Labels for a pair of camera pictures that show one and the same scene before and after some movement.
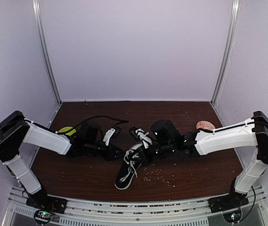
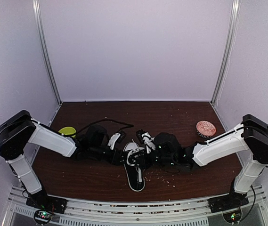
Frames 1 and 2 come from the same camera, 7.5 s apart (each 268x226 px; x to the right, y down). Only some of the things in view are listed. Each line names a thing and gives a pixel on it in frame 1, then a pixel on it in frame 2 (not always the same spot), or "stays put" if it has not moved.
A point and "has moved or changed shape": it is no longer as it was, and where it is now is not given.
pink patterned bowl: [205, 125] stays put
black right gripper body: [166, 149] → [167, 161]
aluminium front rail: [134, 212] stays put
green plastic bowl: [65, 129] stays put
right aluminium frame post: [232, 34] stays put
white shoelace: [131, 166] → [129, 160]
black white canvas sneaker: [134, 157] has moved or changed shape
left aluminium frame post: [41, 30] stays put
